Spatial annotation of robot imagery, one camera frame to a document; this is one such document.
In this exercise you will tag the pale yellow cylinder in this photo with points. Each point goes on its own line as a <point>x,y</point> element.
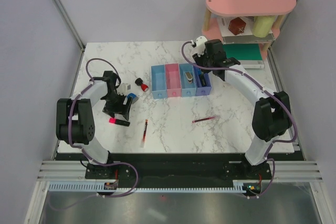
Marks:
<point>262,25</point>

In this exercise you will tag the red gel pen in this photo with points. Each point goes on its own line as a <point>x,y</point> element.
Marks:
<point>205,119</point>

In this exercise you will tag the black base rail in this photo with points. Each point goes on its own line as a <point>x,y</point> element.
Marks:
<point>181,170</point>

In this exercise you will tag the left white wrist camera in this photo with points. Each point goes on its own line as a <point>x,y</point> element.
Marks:
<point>123,89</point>

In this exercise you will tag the white book on shelf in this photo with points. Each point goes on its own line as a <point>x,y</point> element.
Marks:
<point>247,36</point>

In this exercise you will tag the green grey book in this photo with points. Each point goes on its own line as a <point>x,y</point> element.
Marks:
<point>247,54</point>

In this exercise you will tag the light blue drawer bin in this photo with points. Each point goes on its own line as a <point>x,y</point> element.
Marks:
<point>158,81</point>

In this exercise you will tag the purple drawer bin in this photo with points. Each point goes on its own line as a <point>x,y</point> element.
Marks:
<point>201,91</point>

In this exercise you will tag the dark red cube box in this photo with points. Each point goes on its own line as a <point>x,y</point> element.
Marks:
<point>237,26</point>

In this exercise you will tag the pink cap black highlighter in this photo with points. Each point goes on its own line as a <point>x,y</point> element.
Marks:
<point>119,122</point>

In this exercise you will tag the blue grey eraser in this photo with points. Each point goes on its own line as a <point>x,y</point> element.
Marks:
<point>133,97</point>

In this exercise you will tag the blue cap black highlighter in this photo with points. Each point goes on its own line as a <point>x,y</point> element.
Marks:
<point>201,77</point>

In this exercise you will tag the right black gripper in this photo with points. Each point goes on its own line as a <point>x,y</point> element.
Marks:
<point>198,60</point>

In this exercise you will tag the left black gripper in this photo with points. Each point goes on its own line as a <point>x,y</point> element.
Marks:
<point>121,108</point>

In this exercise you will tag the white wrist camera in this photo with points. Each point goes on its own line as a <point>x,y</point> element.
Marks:
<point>199,45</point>
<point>123,89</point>

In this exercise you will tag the grey white eraser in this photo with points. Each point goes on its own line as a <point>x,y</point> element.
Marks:
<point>189,76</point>

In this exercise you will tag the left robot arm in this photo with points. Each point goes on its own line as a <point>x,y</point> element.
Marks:
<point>75,121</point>

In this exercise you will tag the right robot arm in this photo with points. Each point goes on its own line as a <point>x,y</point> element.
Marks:
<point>272,112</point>

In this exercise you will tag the pink drawer bin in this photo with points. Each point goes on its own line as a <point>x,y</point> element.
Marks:
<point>173,80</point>

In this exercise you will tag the red black pen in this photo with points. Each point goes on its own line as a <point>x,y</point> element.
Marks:
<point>144,133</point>

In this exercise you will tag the pink wooden shelf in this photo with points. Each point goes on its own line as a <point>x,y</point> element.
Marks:
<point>241,8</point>

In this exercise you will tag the red black stamp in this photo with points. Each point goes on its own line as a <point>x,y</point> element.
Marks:
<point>139,82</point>

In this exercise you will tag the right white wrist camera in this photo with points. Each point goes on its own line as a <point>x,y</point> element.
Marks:
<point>199,45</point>

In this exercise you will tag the white cable duct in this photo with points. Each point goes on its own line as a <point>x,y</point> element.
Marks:
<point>104,187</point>

